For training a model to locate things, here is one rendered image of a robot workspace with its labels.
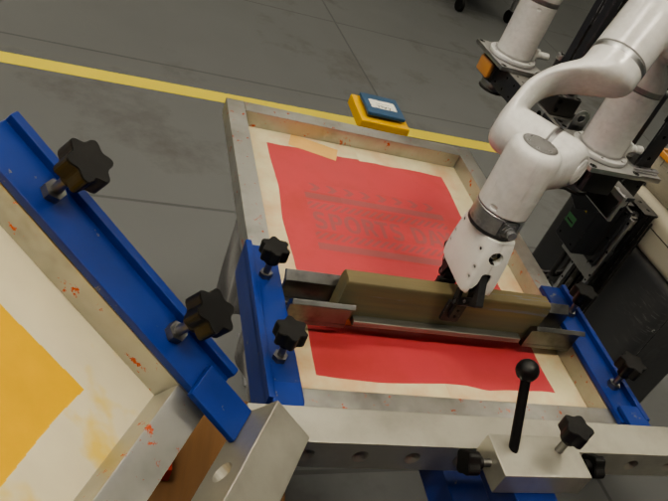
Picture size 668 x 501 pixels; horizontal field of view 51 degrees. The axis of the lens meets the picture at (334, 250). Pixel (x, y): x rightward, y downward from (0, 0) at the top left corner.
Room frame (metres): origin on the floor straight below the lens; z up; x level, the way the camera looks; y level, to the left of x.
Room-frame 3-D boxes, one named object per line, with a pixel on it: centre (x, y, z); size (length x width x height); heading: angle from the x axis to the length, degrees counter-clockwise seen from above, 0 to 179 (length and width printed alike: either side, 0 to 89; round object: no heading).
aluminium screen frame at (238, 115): (1.06, -0.10, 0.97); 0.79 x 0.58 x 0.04; 26
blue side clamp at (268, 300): (0.72, 0.04, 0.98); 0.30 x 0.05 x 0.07; 26
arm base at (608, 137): (1.48, -0.45, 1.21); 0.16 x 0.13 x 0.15; 119
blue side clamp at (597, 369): (0.97, -0.46, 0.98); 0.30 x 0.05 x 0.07; 26
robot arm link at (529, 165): (0.91, -0.21, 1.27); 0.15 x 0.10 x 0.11; 158
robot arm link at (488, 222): (0.87, -0.19, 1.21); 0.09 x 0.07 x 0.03; 26
